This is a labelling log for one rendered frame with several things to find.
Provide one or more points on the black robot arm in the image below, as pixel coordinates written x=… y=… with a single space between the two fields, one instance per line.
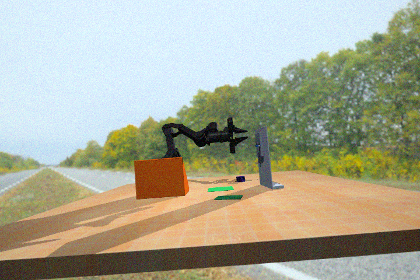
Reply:
x=201 y=138

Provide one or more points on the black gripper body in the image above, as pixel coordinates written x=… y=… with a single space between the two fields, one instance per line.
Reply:
x=224 y=136

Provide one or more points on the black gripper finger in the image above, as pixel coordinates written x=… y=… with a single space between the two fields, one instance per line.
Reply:
x=238 y=130
x=238 y=140

